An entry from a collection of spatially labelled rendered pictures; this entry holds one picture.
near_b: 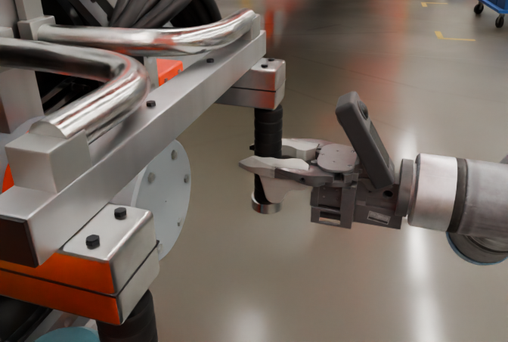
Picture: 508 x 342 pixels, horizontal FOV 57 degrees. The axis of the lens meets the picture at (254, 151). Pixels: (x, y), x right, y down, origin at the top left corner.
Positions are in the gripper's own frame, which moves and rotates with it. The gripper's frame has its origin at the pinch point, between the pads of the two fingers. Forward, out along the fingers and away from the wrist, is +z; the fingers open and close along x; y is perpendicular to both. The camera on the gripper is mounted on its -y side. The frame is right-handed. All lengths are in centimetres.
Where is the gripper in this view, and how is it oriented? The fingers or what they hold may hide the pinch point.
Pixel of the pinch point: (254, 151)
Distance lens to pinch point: 61.6
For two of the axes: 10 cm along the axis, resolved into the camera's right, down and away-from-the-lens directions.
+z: -9.6, -1.3, 2.6
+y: 0.0, 8.9, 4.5
